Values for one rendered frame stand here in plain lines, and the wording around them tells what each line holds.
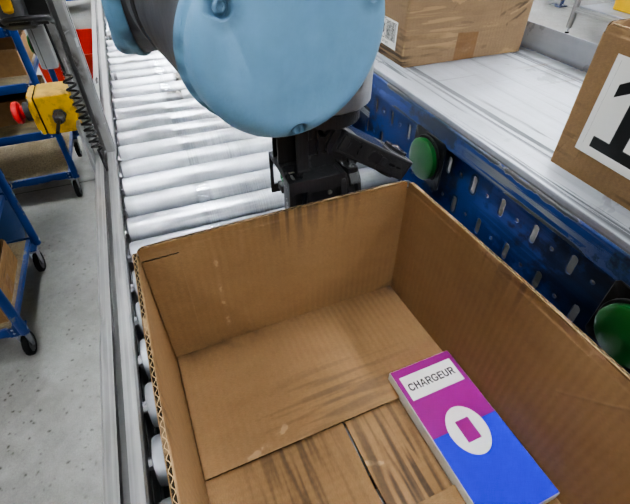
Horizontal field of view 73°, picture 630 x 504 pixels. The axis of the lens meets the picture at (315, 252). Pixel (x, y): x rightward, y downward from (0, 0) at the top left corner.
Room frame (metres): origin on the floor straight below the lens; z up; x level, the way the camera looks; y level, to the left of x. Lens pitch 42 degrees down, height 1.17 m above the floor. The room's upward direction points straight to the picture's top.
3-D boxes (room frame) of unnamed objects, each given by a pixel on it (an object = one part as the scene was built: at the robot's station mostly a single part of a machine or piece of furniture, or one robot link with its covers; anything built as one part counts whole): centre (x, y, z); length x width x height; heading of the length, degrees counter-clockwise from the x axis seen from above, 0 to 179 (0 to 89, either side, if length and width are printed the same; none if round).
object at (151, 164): (0.81, 0.15, 0.72); 0.52 x 0.05 x 0.05; 112
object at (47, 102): (0.73, 0.47, 0.84); 0.15 x 0.09 x 0.07; 22
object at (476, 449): (0.19, -0.14, 0.76); 0.16 x 0.07 x 0.02; 23
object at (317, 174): (0.41, 0.00, 0.94); 0.09 x 0.08 x 0.12; 112
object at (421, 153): (0.64, -0.18, 0.81); 0.07 x 0.01 x 0.07; 22
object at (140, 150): (0.87, 0.17, 0.72); 0.52 x 0.05 x 0.05; 112
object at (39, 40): (0.78, 0.46, 0.95); 0.07 x 0.03 x 0.07; 22
